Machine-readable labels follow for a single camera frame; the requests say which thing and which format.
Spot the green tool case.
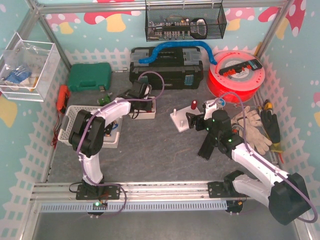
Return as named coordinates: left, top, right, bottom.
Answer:
left=67, top=62, right=112, bottom=92

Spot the orange multimeter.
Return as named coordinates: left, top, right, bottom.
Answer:
left=56, top=84, right=71, bottom=114

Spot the blue white glove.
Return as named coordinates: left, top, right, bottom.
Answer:
left=4, top=65, right=32, bottom=86

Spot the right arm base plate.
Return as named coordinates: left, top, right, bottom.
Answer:
left=207, top=180, right=247, bottom=198

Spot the white plastic basket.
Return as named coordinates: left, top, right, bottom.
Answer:
left=58, top=105, right=123, bottom=149

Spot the black toolbox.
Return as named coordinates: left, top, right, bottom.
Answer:
left=129, top=46, right=204, bottom=90

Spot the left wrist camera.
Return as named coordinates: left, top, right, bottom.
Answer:
left=130, top=80, right=152, bottom=99

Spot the black wire mesh basket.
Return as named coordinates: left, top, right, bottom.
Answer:
left=145, top=0, right=227, bottom=42

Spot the white work glove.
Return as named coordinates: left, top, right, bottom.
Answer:
left=231, top=106, right=272, bottom=156

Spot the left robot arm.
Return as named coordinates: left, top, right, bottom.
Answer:
left=68, top=80, right=152, bottom=188

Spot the solder wire spool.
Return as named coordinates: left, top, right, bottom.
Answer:
left=215, top=98, right=226, bottom=110

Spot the red filament spool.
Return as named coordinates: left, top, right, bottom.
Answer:
left=206, top=50, right=266, bottom=104

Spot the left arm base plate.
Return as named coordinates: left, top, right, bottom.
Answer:
left=75, top=182, right=120, bottom=201

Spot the large red spring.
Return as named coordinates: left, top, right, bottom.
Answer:
left=190, top=100, right=198, bottom=110

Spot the black work glove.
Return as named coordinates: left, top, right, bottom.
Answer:
left=260, top=110, right=282, bottom=153

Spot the black rail plate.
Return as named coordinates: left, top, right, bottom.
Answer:
left=197, top=133, right=218, bottom=161

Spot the green small tool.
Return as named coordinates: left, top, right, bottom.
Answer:
left=97, top=92, right=113, bottom=106

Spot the clear acrylic wall box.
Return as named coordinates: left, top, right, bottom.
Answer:
left=0, top=33, right=61, bottom=102

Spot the blue corrugated hose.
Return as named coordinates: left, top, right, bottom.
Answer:
left=138, top=40, right=218, bottom=66

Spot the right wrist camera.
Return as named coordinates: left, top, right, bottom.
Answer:
left=202, top=99, right=219, bottom=120

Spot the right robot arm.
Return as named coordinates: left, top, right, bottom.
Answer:
left=186, top=109, right=318, bottom=225

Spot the grey slotted cable duct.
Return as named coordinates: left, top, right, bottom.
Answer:
left=40, top=200, right=228, bottom=213

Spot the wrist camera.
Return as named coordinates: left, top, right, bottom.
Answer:
left=202, top=99, right=219, bottom=120
left=130, top=80, right=152, bottom=99

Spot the white peg base plate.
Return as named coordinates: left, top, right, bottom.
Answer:
left=170, top=105, right=204, bottom=133

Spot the white parts tray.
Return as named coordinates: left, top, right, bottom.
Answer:
left=128, top=96, right=156, bottom=120

